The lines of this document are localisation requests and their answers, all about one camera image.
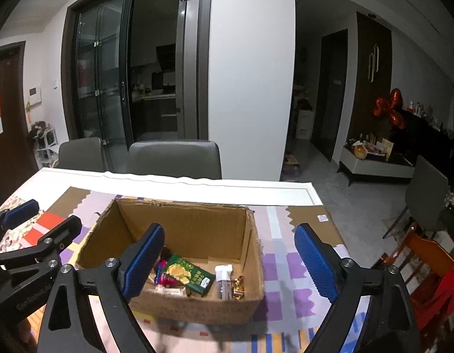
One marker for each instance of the red cloth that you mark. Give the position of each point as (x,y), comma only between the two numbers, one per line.
(444,294)

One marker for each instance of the grey chair with thin legs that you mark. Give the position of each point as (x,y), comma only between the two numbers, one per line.
(425,191)

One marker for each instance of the gold wrapped candy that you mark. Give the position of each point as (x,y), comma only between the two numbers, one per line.
(238,288)

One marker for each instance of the narrow grey dining chair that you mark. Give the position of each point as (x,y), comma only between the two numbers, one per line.
(80,154)

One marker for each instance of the black range hood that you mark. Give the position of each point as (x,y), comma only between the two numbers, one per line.
(166,58)

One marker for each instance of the white shoe rack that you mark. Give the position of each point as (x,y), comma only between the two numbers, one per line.
(45,147)

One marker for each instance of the wide grey dining chair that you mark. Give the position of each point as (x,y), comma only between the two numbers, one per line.
(175,160)

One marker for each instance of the pink snack packet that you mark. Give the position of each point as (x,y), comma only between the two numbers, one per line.
(161,275)

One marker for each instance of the fruit basket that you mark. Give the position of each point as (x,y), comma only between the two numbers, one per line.
(360,152)

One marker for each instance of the red foil balloons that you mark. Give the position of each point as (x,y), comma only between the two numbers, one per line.
(390,108)

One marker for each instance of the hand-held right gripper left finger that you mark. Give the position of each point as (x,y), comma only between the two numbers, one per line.
(146,261)

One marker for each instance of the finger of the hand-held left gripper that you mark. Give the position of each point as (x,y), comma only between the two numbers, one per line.
(61,233)
(21,211)

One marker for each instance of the dark sideboard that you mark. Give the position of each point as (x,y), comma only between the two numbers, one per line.
(429,139)

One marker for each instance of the orange wooden chair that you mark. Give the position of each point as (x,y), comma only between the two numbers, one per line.
(429,250)

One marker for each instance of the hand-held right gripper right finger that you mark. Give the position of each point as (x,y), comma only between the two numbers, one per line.
(315,261)

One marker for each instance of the white intercom panel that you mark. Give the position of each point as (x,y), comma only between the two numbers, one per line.
(35,95)

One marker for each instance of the wooden floor crate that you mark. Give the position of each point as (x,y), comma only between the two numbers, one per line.
(291,167)

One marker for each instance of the white hallway box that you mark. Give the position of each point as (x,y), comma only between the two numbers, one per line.
(304,125)

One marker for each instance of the green snack packet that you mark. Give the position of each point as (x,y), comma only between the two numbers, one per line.
(186,272)

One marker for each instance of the kitchen counter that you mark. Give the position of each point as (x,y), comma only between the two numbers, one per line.
(157,117)

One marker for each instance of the brown entrance door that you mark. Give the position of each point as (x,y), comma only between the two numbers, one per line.
(13,154)

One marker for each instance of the long white brown bar packet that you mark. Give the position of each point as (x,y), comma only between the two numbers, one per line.
(223,279)

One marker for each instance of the silver refrigerator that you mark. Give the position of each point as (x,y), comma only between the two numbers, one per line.
(186,62)

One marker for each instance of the floral printed cloth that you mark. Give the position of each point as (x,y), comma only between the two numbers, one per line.
(6,241)

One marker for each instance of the tall dark wardrobe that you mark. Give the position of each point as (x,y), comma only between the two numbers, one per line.
(372,110)

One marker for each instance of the cardboard box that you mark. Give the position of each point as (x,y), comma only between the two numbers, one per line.
(197,228)

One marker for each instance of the dark interior door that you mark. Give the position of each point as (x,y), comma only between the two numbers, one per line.
(328,95)

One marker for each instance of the white low cabinet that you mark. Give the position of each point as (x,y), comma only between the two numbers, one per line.
(374,169)

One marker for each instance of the glass sliding door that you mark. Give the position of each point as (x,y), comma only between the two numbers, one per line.
(98,73)

